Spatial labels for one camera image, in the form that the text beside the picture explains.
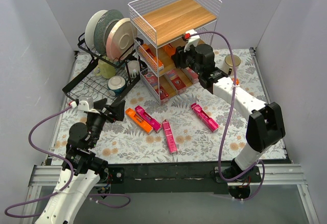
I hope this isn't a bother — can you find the red 3D toothpaste box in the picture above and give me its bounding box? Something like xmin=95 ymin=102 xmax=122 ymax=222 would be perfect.
xmin=142 ymin=72 xmax=169 ymax=104
xmin=164 ymin=69 xmax=186 ymax=94
xmin=182 ymin=68 xmax=199 ymax=84

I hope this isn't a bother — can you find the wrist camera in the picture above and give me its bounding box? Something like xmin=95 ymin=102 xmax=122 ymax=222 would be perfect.
xmin=68 ymin=96 xmax=94 ymax=112
xmin=184 ymin=29 xmax=200 ymax=52

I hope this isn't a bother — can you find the white wire three-tier shelf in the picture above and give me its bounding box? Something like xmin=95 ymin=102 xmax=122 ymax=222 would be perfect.
xmin=128 ymin=0 xmax=222 ymax=98

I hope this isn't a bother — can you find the white and teal bowl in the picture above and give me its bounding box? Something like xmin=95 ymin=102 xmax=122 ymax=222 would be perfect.
xmin=107 ymin=76 xmax=126 ymax=96

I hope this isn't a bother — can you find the grey green patterned plate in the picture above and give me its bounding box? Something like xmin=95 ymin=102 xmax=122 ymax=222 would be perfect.
xmin=94 ymin=9 xmax=123 ymax=55

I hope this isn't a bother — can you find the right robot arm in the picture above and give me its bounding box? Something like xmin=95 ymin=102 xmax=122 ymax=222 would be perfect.
xmin=171 ymin=44 xmax=286 ymax=182

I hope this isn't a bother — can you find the pink and cream plate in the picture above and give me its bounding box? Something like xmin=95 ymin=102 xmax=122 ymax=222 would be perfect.
xmin=106 ymin=18 xmax=137 ymax=62

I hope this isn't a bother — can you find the white upside-down cup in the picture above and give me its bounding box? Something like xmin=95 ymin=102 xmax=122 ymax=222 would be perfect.
xmin=127 ymin=60 xmax=140 ymax=79

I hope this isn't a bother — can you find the pale yellow mug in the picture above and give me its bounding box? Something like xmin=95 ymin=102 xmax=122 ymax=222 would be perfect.
xmin=94 ymin=60 xmax=116 ymax=79

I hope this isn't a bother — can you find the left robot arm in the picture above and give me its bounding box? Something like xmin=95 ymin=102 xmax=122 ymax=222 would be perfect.
xmin=36 ymin=97 xmax=125 ymax=223

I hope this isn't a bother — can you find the magenta toothpaste box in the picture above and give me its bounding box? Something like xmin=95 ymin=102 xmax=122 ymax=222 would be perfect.
xmin=162 ymin=120 xmax=178 ymax=154
xmin=191 ymin=103 xmax=219 ymax=132
xmin=135 ymin=106 xmax=162 ymax=133

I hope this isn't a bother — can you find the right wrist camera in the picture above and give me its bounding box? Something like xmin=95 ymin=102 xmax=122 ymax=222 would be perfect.
xmin=184 ymin=29 xmax=200 ymax=52

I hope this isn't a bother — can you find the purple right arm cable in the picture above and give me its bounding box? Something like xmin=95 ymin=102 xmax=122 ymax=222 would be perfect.
xmin=196 ymin=31 xmax=266 ymax=201

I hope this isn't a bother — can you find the cream mug black handle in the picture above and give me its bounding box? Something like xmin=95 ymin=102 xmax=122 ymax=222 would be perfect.
xmin=222 ymin=55 xmax=241 ymax=76

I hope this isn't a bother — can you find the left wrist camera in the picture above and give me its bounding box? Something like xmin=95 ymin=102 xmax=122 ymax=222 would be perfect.
xmin=68 ymin=96 xmax=94 ymax=112

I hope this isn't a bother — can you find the cream white plate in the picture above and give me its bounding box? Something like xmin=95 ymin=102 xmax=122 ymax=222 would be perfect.
xmin=85 ymin=10 xmax=107 ymax=50

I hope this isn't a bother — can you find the black wire dish rack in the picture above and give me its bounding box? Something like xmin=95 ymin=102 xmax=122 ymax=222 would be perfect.
xmin=62 ymin=33 xmax=140 ymax=104

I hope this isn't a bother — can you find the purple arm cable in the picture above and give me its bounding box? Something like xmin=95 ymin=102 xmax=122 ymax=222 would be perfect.
xmin=196 ymin=31 xmax=266 ymax=201
xmin=4 ymin=105 xmax=131 ymax=218

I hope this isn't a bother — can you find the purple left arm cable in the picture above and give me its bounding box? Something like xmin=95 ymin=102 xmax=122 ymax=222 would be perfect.
xmin=4 ymin=105 xmax=131 ymax=218

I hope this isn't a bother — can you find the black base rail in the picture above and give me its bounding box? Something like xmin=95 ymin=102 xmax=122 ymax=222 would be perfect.
xmin=98 ymin=160 xmax=263 ymax=194

